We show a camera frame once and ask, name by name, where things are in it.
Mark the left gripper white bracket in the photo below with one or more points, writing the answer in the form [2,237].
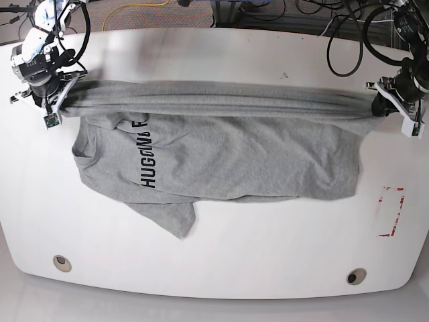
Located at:
[402,93]

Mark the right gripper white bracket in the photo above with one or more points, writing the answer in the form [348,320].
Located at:
[48,90]

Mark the grey T-shirt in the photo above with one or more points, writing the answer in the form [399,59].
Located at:
[161,148]

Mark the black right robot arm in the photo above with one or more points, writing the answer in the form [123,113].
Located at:
[42,62]

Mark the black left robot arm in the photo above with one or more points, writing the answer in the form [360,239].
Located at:
[409,30]

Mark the red tape rectangle marking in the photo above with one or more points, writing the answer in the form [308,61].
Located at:
[388,212]

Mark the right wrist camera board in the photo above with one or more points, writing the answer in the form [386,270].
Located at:
[52,120]

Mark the left table cable grommet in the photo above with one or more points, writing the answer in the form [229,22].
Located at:
[62,263]

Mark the table cable grommet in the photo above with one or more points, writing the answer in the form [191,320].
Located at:
[62,263]
[356,277]

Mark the right table cable grommet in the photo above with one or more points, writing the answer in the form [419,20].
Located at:
[356,277]

